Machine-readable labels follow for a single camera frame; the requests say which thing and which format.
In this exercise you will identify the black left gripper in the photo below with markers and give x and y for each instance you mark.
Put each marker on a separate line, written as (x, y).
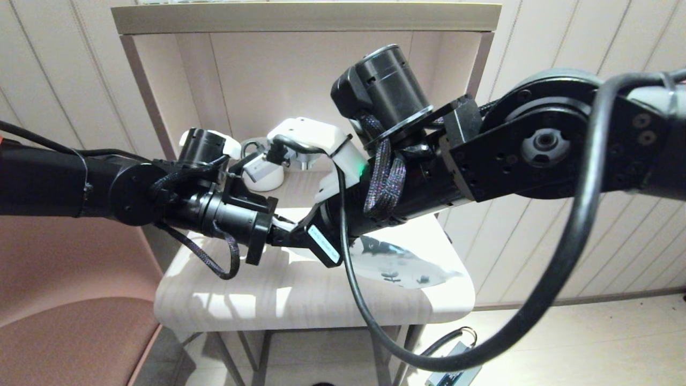
(252, 225)

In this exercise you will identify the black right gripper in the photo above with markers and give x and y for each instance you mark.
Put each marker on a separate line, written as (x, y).
(343, 225)

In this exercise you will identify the white floral pouch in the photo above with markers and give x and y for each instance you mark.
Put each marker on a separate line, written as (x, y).
(407, 265)

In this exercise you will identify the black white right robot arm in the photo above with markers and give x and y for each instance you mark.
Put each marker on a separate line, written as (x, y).
(536, 145)

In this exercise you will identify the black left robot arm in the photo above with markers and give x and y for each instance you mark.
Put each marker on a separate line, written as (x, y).
(53, 182)

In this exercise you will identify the white ribbed mug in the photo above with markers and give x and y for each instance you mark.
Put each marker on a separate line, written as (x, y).
(265, 179)

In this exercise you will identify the light wooden shelf desk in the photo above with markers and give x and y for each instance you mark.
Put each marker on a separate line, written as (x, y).
(321, 300)

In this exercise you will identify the grey power adapter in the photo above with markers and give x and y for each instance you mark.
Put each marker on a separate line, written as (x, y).
(453, 370)

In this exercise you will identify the brown upholstered chair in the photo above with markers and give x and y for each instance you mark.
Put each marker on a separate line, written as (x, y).
(69, 300)

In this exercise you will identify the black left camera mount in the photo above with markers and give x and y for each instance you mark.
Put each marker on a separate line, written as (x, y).
(246, 195)

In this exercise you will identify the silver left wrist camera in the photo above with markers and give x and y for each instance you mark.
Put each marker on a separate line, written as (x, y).
(258, 167)

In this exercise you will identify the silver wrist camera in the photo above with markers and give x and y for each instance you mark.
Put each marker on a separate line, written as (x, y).
(258, 167)
(289, 155)

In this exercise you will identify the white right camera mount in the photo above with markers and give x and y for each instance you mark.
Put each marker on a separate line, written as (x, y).
(332, 150)

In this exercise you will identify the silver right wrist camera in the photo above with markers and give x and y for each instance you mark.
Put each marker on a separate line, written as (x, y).
(289, 155)

